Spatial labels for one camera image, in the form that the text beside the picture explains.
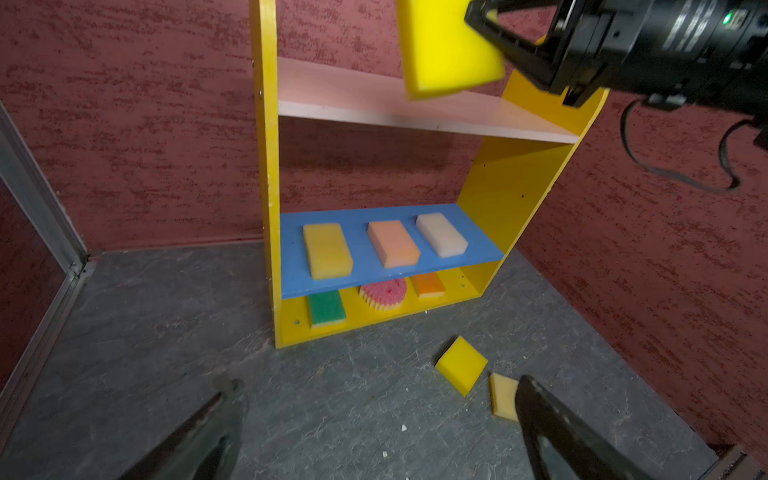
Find yellow shelf pink blue boards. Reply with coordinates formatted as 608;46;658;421
249;1;608;348

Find dark yellow sponge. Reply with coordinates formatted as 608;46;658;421
303;223;354;281

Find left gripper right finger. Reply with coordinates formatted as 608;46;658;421
515;375;650;479

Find pale pink sponge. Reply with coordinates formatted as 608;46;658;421
416;212;469;259

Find tan yellow sponge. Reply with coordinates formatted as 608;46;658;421
489;373;519;423

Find smiley face sponge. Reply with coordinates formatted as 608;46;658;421
359;278;407;311

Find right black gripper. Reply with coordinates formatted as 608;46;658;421
465;1;767;114

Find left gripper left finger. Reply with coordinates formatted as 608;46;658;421
121;379;248;479

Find salmon pink sponge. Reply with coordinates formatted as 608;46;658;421
367;220;421;269

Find bright yellow sponge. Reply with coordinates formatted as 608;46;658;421
396;0;505;100
436;336;488;397

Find orange sponge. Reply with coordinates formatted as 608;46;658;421
410;272;446;299

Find green yellow sponge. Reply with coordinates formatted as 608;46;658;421
308;291;347;329

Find left aluminium corner post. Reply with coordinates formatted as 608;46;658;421
0;101;91;277

